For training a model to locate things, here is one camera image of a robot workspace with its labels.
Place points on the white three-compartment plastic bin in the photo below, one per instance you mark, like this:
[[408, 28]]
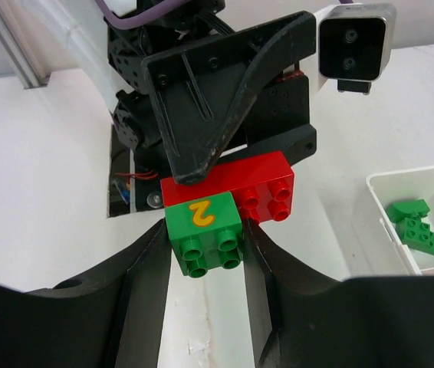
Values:
[[385, 253]]

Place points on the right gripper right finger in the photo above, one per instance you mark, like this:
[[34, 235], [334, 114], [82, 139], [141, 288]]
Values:
[[300, 317]]

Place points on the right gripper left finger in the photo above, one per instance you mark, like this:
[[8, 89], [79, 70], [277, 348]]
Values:
[[110, 315]]

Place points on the green duplo brick with number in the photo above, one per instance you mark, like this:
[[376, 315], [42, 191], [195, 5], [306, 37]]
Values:
[[205, 234]]

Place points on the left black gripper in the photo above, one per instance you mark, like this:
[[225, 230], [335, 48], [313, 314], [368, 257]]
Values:
[[218, 91]]

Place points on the green curved duplo brick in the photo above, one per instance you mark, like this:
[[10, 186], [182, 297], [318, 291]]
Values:
[[413, 208]]

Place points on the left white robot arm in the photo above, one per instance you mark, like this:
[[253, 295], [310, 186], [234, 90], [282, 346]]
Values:
[[82, 27]]

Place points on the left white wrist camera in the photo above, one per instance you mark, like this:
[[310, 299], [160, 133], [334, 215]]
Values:
[[354, 44]]

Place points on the red duplo brick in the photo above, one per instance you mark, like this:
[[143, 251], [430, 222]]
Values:
[[262, 187]]

